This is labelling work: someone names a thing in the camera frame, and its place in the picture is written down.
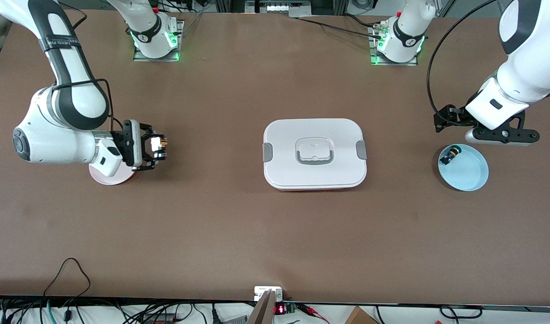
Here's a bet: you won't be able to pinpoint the light blue round plate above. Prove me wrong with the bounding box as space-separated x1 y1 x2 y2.
438 144 489 192

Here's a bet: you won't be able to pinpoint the aluminium camera mount beam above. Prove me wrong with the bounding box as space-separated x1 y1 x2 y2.
247 289 277 324

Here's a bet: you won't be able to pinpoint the black coiled floor cable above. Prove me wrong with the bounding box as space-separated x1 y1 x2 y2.
440 305 483 320

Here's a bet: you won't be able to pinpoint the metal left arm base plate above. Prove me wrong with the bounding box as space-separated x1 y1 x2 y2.
369 25 419 67

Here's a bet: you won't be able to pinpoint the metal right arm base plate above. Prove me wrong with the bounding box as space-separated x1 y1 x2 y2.
133 19 185 63

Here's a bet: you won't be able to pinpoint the pink round plate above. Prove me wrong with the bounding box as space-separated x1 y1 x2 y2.
89 162 136 186

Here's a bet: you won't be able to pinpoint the black cable to arm base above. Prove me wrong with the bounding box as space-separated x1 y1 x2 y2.
293 13 386 41

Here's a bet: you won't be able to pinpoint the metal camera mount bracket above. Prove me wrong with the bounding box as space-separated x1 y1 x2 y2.
254 286 284 302

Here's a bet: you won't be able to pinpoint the black looped table cable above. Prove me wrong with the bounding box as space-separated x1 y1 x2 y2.
43 257 91 312

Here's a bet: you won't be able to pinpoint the white power strip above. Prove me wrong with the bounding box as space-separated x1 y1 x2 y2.
246 0 312 14

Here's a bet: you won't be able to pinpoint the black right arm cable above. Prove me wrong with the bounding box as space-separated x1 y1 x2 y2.
58 1 88 30
51 78 124 133

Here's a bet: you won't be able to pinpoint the white lidded box grey clips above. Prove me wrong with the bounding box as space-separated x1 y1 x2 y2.
263 118 368 192

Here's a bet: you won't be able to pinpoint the brown cardboard box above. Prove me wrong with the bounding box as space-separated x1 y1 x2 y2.
344 306 379 324

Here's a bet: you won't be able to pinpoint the small black yellow object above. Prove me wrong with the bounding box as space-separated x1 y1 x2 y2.
440 146 463 166

